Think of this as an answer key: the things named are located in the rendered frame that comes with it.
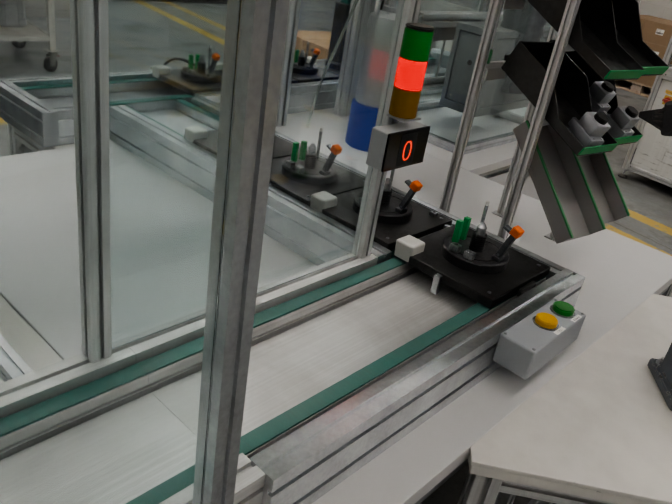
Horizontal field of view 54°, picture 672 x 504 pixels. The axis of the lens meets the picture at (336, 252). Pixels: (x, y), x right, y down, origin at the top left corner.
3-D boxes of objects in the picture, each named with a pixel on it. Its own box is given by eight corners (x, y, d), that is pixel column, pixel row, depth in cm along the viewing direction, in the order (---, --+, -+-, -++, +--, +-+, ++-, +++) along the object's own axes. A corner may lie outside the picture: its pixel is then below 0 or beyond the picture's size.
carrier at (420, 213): (450, 227, 154) (463, 178, 148) (386, 252, 137) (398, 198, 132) (374, 190, 167) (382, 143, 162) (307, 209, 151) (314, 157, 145)
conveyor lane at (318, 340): (535, 309, 144) (549, 270, 139) (234, 506, 86) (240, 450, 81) (432, 255, 160) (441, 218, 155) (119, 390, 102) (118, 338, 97)
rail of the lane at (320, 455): (570, 315, 144) (587, 273, 139) (265, 537, 82) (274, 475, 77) (548, 304, 147) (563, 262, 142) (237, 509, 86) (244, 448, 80)
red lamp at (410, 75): (427, 90, 115) (433, 62, 113) (410, 92, 112) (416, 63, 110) (405, 82, 118) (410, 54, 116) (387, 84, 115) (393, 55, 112)
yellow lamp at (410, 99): (421, 117, 118) (427, 90, 115) (404, 120, 114) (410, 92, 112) (399, 109, 120) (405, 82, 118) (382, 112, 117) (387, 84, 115)
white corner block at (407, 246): (422, 259, 137) (426, 242, 135) (409, 265, 134) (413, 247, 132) (405, 250, 140) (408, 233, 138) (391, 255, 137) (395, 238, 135)
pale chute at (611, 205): (614, 221, 163) (630, 215, 160) (584, 229, 156) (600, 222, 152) (573, 119, 168) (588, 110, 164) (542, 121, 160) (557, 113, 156)
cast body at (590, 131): (596, 151, 141) (618, 127, 136) (582, 151, 139) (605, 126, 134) (575, 124, 145) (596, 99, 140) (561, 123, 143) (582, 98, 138)
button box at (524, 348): (577, 339, 128) (587, 313, 125) (525, 381, 113) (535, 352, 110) (545, 322, 132) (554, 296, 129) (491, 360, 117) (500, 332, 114)
